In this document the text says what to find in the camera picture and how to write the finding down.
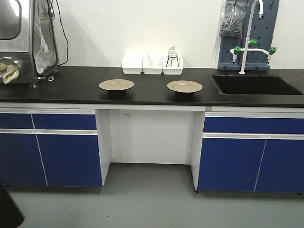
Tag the beige round plate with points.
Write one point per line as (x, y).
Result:
(116, 85)
(184, 86)

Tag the white storage bin middle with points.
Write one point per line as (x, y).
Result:
(156, 68)

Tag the white storage bin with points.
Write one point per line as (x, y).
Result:
(156, 68)
(172, 70)
(132, 63)

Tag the white storage bin right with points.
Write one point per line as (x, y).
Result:
(172, 70)

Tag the white storage bin left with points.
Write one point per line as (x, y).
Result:
(132, 63)

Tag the glass alcohol burner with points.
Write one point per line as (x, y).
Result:
(172, 54)

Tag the black lab sink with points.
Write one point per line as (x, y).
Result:
(255, 85)

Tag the blue white cabinet right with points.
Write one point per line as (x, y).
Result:
(248, 149)

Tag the blue white cabinet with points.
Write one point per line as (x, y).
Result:
(49, 147)
(248, 149)

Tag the white lab faucet green knobs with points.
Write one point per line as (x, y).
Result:
(248, 42)

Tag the blue white cabinet left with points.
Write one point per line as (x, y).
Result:
(49, 147)

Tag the blue pegboard drying rack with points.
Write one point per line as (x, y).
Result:
(262, 29)

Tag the plastic bag of pegs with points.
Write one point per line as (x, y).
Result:
(232, 18)

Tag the stainless steel glove box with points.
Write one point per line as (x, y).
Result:
(27, 39)

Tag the beige rubber glove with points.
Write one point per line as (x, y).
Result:
(8, 72)

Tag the black object bottom left corner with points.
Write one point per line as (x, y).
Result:
(10, 214)

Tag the black wire tripod stand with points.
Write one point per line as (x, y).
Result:
(172, 61)

